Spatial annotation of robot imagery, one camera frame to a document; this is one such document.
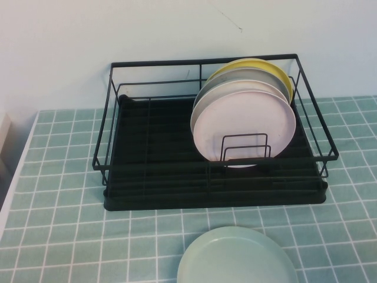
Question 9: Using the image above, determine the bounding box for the pink plate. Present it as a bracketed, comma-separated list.
[193, 91, 296, 169]

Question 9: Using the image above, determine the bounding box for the black plastic dish rack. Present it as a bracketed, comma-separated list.
[102, 94, 328, 212]

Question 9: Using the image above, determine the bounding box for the cream white plate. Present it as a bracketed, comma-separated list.
[190, 81, 291, 139]

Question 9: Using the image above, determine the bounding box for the grey plate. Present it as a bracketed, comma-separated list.
[202, 68, 292, 104]

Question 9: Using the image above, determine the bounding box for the yellow plate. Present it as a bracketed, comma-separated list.
[210, 58, 295, 107]

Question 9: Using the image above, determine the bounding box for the mint green plate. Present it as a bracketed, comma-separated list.
[176, 226, 300, 283]

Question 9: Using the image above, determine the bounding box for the green checked tablecloth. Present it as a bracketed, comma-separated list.
[0, 96, 377, 283]

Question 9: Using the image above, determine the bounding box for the white side cabinet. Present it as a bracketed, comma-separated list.
[0, 113, 13, 169]

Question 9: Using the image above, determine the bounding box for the black wire dish rack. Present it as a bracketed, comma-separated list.
[91, 53, 338, 187]

